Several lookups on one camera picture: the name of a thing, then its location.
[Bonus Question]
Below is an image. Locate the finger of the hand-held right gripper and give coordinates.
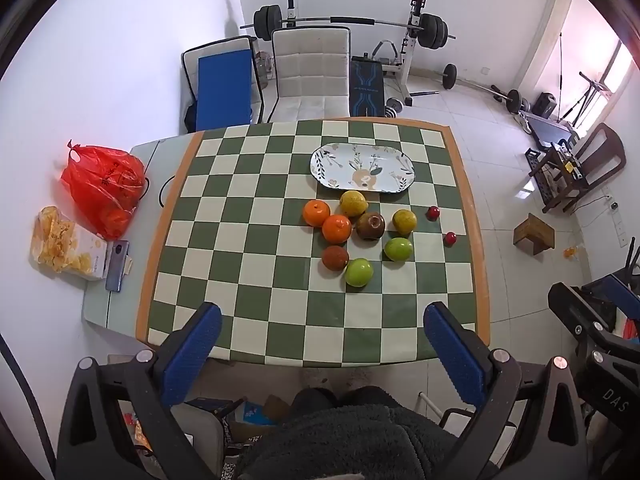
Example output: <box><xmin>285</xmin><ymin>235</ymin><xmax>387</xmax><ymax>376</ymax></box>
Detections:
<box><xmin>547</xmin><ymin>282</ymin><xmax>619</xmax><ymax>348</ymax></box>
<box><xmin>580</xmin><ymin>274</ymin><xmax>640</xmax><ymax>328</ymax></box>

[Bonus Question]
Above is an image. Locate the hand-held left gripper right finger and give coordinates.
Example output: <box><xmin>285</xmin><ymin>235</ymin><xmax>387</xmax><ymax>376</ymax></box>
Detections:
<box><xmin>422</xmin><ymin>301</ymin><xmax>588</xmax><ymax>480</ymax></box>

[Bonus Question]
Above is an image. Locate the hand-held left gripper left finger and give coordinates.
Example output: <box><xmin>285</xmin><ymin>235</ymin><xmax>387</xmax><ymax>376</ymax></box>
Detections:
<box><xmin>55</xmin><ymin>301</ymin><xmax>223</xmax><ymax>480</ymax></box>

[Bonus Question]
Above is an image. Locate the green apple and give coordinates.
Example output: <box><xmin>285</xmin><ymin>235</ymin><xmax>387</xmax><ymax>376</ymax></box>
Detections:
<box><xmin>383</xmin><ymin>236</ymin><xmax>415</xmax><ymax>262</ymax></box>
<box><xmin>344</xmin><ymin>258</ymin><xmax>375</xmax><ymax>288</ymax></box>

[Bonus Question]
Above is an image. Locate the yellow lemon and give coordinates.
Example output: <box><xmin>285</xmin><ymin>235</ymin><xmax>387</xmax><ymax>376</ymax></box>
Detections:
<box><xmin>340</xmin><ymin>190</ymin><xmax>369</xmax><ymax>218</ymax></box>
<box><xmin>391</xmin><ymin>209</ymin><xmax>418</xmax><ymax>236</ymax></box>

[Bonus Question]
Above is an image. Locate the dark brown round fruit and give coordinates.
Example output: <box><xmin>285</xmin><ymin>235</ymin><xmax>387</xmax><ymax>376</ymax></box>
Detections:
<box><xmin>355</xmin><ymin>212</ymin><xmax>387</xmax><ymax>241</ymax></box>

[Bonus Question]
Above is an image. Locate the reddish brown round fruit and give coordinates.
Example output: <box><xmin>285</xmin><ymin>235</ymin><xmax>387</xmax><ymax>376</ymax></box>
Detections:
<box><xmin>321</xmin><ymin>245</ymin><xmax>350</xmax><ymax>272</ymax></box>

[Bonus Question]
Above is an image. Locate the orange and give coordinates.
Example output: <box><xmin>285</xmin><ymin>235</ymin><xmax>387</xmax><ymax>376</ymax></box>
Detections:
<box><xmin>302</xmin><ymin>200</ymin><xmax>332</xmax><ymax>228</ymax></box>
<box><xmin>321</xmin><ymin>214</ymin><xmax>353</xmax><ymax>245</ymax></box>

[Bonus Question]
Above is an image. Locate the patterned oval plate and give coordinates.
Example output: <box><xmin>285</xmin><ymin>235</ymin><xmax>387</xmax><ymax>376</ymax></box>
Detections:
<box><xmin>310</xmin><ymin>143</ymin><xmax>417</xmax><ymax>193</ymax></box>

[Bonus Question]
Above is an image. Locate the blue box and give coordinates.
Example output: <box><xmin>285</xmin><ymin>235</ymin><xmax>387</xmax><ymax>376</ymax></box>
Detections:
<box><xmin>187</xmin><ymin>397</ymin><xmax>236</xmax><ymax>418</ymax></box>

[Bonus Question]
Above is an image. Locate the black chair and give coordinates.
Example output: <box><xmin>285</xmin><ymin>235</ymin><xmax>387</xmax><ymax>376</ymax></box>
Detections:
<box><xmin>440</xmin><ymin>407</ymin><xmax>473</xmax><ymax>431</ymax></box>

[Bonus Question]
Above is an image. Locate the white pipe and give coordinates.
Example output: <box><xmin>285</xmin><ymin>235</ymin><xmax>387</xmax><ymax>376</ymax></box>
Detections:
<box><xmin>417</xmin><ymin>392</ymin><xmax>444</xmax><ymax>423</ymax></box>

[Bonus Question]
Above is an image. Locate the white power strip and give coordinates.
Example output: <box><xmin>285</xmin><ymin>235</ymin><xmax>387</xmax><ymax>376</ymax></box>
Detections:
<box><xmin>610</xmin><ymin>200</ymin><xmax>631</xmax><ymax>248</ymax></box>

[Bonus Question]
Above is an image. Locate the small wooden stool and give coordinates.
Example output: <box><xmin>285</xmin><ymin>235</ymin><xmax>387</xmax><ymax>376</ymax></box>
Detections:
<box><xmin>513</xmin><ymin>213</ymin><xmax>556</xmax><ymax>256</ymax></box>

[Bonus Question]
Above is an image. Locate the cardboard box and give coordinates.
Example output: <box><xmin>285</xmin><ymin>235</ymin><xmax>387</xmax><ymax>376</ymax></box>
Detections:
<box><xmin>232</xmin><ymin>395</ymin><xmax>293</xmax><ymax>441</ymax></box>

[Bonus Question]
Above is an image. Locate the blue smartphone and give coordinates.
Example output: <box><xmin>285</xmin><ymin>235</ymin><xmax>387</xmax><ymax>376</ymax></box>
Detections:
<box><xmin>105</xmin><ymin>240</ymin><xmax>131</xmax><ymax>293</ymax></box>

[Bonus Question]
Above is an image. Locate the green checkered tablecloth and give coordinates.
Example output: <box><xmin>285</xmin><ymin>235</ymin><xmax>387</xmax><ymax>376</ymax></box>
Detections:
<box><xmin>135</xmin><ymin>117</ymin><xmax>493</xmax><ymax>366</ymax></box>

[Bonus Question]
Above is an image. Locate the black crate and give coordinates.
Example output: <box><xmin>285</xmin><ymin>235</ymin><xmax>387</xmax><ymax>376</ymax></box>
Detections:
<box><xmin>524</xmin><ymin>147</ymin><xmax>551</xmax><ymax>201</ymax></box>

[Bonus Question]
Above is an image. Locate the person's dark fleece clothing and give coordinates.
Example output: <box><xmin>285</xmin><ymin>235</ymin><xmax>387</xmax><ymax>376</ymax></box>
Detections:
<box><xmin>235</xmin><ymin>385</ymin><xmax>501</xmax><ymax>480</ymax></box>

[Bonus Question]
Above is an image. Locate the white box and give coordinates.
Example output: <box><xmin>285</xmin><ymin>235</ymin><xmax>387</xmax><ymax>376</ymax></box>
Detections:
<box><xmin>75</xmin><ymin>232</ymin><xmax>113</xmax><ymax>281</ymax></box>

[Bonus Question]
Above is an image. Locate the dark wooden chair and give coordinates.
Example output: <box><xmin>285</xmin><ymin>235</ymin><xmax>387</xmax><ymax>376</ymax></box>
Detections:
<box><xmin>527</xmin><ymin>122</ymin><xmax>627</xmax><ymax>216</ymax></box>

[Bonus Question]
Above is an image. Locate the snack packet box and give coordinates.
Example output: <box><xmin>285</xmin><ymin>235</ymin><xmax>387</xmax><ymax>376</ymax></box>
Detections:
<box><xmin>30</xmin><ymin>206</ymin><xmax>93</xmax><ymax>275</ymax></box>

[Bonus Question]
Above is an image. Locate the red plastic bag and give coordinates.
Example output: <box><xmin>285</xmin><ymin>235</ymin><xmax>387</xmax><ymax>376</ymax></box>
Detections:
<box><xmin>61</xmin><ymin>140</ymin><xmax>147</xmax><ymax>241</ymax></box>

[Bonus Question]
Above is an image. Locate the black speaker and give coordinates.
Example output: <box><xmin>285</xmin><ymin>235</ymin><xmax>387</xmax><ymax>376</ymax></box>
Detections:
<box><xmin>532</xmin><ymin>92</ymin><xmax>558</xmax><ymax>118</ymax></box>

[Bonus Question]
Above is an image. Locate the black tripod stand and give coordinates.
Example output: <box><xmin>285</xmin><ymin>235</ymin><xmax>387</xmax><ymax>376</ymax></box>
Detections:
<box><xmin>557</xmin><ymin>72</ymin><xmax>613</xmax><ymax>126</ymax></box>

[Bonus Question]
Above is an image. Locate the long barbell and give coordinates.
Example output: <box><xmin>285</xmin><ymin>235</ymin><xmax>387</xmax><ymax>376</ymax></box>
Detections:
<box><xmin>442</xmin><ymin>63</ymin><xmax>528</xmax><ymax>113</ymax></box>

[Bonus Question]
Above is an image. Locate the window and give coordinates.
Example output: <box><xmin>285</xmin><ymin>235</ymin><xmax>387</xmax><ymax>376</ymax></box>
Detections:
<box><xmin>597</xmin><ymin>40</ymin><xmax>638</xmax><ymax>101</ymax></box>

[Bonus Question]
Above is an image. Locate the blue padded chair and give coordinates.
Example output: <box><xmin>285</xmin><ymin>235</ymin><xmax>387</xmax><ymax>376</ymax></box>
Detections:
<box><xmin>181</xmin><ymin>36</ymin><xmax>265</xmax><ymax>133</ymax></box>

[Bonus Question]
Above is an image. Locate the black weight bench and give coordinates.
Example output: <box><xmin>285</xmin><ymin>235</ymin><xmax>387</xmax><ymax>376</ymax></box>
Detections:
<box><xmin>349</xmin><ymin>56</ymin><xmax>386</xmax><ymax>118</ymax></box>

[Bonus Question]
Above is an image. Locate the white padded chair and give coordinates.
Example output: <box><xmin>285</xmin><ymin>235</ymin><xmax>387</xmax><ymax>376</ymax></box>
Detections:
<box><xmin>265</xmin><ymin>26</ymin><xmax>352</xmax><ymax>123</ymax></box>

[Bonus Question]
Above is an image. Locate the barbell with black plates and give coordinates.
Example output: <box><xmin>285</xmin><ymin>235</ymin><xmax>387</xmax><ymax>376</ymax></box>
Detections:
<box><xmin>240</xmin><ymin>4</ymin><xmax>457</xmax><ymax>51</ymax></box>

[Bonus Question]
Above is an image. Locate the black cable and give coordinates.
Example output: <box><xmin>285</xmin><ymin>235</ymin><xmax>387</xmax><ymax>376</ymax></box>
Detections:
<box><xmin>156</xmin><ymin>174</ymin><xmax>177</xmax><ymax>209</ymax></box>

